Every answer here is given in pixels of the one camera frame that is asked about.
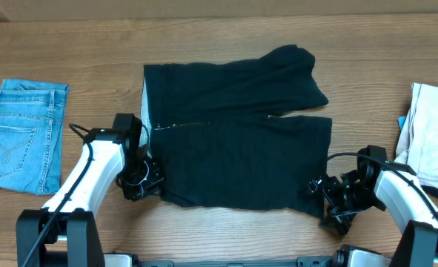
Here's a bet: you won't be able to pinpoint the black shorts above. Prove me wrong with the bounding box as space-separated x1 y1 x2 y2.
144 44 332 218

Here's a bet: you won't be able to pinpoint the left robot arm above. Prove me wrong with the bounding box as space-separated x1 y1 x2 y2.
16 113 165 267

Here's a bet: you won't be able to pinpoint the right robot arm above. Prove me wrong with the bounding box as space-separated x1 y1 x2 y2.
308 145 438 266

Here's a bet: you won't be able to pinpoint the blue patterned cloth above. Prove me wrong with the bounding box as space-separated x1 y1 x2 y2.
397 116 407 130

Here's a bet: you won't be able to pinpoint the white folded garment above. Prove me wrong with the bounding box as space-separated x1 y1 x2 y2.
396 83 438 188

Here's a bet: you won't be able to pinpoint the blue denim jeans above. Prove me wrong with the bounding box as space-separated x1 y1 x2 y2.
0 79 70 195

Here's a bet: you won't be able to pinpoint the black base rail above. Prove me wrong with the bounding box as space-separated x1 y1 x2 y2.
103 254 338 267

